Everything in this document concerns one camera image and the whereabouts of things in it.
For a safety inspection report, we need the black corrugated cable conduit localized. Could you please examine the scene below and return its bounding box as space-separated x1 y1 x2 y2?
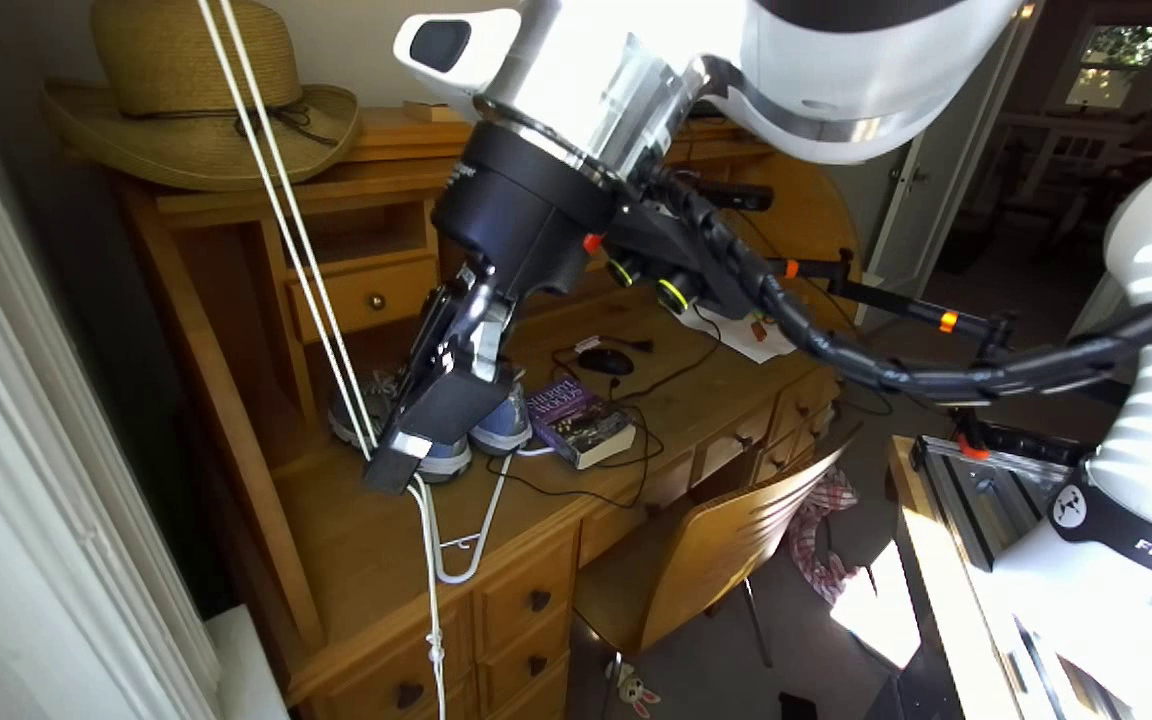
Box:
658 170 1152 403

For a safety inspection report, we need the black stereo camera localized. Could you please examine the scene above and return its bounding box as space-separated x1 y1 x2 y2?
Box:
705 178 778 214

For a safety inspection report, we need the purple paperback book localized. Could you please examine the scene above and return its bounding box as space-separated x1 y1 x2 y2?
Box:
524 370 643 472

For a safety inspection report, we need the black thin cable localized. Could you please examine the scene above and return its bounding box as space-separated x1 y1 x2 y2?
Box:
489 323 729 512

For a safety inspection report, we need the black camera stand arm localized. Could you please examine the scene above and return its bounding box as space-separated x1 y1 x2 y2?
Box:
788 250 1019 362

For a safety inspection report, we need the white paper sheet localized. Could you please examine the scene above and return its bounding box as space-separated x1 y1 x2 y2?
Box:
700 309 804 366

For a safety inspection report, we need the straw sun hat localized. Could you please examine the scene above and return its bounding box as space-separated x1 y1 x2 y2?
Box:
45 0 365 197

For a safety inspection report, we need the wooden roll-top desk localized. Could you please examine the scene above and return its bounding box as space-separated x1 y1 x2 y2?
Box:
108 102 870 720

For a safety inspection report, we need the wooden chair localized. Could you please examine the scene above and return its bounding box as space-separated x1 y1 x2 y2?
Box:
571 443 853 720

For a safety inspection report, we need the white door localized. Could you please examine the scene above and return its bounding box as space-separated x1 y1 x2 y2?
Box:
861 10 1049 305

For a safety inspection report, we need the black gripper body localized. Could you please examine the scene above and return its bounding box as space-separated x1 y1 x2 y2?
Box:
430 125 618 305

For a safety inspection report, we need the white box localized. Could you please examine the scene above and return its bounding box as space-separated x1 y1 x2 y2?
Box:
202 601 293 720

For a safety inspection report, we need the white window frame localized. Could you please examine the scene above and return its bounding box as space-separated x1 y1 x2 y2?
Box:
0 63 226 720

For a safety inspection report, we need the background room window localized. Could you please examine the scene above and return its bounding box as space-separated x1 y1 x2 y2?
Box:
1063 19 1152 113

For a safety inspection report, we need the white window blind cord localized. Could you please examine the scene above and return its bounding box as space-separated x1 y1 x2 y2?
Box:
193 0 452 720

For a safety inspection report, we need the patterned cloth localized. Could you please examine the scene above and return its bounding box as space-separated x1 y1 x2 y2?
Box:
778 464 863 607

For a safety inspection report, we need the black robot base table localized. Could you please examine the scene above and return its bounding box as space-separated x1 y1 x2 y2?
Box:
884 430 1098 720

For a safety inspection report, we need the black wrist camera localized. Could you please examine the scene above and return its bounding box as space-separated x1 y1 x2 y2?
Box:
579 197 752 323

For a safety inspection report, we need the black computer mouse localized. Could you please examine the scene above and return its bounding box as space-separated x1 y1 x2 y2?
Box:
571 343 636 381

